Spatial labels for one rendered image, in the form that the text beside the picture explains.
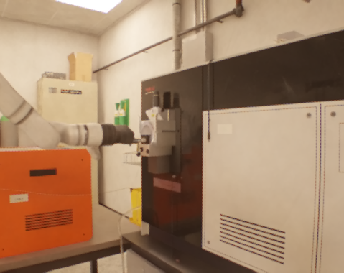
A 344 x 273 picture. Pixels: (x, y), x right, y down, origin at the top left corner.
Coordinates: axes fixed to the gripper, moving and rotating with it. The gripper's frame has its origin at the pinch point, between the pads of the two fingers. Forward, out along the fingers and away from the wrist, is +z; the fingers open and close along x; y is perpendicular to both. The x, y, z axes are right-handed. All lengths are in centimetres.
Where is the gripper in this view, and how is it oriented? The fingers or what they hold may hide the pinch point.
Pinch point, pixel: (142, 140)
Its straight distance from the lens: 104.6
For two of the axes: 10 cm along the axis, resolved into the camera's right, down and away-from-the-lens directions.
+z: 7.9, -0.1, 6.1
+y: 2.7, -8.9, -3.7
